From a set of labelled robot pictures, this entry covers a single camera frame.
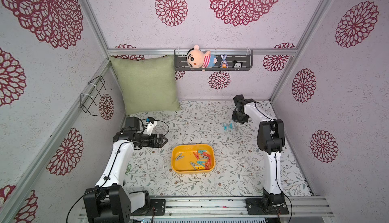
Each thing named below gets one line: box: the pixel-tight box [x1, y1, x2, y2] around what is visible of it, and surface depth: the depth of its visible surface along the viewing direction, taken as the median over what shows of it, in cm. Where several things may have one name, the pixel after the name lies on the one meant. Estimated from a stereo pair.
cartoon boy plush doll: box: [186, 44, 218, 71], surface depth 87 cm
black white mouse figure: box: [232, 60, 244, 68], surface depth 94 cm
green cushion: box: [109, 54, 182, 116], surface depth 97 cm
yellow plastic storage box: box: [171, 143, 216, 174], surface depth 91 cm
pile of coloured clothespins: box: [189, 150, 212, 171], surface depth 90 cm
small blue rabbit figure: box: [219, 54, 229, 68], surface depth 93 cm
